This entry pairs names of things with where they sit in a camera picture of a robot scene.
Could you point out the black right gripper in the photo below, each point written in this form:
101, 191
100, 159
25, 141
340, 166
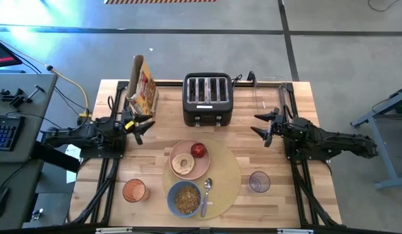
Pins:
278, 125

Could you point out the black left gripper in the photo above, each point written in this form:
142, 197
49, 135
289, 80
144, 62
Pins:
129, 125

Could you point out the yellow cereal box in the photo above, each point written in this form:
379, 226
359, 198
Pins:
143, 87

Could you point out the purple transparent cup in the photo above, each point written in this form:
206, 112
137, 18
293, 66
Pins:
259, 182

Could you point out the red apple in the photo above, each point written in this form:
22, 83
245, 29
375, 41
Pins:
198, 150

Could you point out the seeded bagel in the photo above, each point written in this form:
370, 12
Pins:
187, 169

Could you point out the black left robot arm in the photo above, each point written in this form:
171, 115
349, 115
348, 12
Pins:
87, 135

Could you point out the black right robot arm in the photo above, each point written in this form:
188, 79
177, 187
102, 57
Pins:
334, 141

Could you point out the clear plastic container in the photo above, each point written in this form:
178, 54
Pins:
269, 97

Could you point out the black four-slot toaster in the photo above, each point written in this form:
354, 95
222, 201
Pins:
205, 113

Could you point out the orange plastic cup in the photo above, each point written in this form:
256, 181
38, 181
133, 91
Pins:
134, 191

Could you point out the round woven straw placemat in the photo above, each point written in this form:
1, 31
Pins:
223, 182

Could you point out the pink plate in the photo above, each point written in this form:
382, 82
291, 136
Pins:
200, 165

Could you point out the blue bowl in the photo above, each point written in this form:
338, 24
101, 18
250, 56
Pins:
171, 201

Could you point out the brown cereal flakes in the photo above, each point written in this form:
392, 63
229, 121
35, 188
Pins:
187, 200

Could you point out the white paper sheet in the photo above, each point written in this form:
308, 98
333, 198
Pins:
71, 177

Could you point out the black diagonal bar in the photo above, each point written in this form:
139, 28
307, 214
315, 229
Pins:
54, 157

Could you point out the grey desk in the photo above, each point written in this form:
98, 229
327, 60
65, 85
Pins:
38, 130

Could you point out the grey metal stand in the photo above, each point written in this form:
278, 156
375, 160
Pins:
382, 156

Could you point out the black desk clamp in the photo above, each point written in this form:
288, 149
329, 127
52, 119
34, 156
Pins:
20, 99

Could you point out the black computer keyboard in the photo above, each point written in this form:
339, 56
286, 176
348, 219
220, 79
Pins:
6, 133

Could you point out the small silver clamp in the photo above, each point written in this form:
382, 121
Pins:
36, 214

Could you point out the black computer monitor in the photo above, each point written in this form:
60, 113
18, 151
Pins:
1, 55

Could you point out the black aluminium table frame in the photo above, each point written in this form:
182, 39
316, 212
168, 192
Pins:
122, 85

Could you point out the silver metal bracket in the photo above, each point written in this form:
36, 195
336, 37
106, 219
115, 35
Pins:
295, 231
113, 230

